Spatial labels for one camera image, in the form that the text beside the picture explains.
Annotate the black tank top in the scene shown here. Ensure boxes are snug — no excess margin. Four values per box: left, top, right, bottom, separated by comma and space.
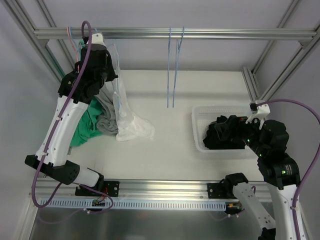
202, 115, 245, 150

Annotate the white tank top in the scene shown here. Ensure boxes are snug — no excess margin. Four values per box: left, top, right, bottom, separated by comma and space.
107, 43, 155, 142

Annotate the blue hanger of black top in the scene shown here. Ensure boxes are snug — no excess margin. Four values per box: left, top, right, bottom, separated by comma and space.
166, 27, 172, 108

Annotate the blue hanger of white top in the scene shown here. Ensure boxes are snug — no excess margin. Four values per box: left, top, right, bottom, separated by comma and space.
102, 43, 132, 121

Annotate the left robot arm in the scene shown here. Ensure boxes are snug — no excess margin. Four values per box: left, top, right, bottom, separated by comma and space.
25, 43, 118, 196

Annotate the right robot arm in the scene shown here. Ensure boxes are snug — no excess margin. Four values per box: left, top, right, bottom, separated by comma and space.
203, 115, 306, 240

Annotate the grey tank top on hanger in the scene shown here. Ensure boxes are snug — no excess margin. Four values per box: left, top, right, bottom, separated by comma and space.
95, 86, 118, 135

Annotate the green tank top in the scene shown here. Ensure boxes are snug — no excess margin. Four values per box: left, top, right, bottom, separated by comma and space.
70, 97, 103, 147

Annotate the white plastic basket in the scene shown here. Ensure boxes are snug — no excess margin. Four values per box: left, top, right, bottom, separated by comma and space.
191, 104, 251, 154

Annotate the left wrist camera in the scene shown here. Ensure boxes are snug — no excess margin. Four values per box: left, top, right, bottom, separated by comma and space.
91, 32, 106, 47

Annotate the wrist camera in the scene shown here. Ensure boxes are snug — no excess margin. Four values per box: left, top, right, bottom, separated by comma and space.
245, 100, 271, 130
91, 32, 106, 47

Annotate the pink wire hanger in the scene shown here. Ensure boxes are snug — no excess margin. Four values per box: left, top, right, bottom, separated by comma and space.
66, 26, 80, 62

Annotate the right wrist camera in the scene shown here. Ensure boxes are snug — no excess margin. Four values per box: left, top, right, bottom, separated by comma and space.
245, 100, 271, 130

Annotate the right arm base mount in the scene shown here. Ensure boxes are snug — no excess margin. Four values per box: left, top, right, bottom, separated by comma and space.
206, 178, 236, 200

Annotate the aluminium frame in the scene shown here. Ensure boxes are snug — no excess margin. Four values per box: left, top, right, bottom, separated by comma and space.
0, 0, 320, 240

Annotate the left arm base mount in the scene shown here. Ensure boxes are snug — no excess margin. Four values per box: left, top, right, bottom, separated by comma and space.
75, 180, 120, 197

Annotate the white cable duct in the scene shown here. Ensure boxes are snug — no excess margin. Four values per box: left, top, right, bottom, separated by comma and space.
47, 198, 227, 212

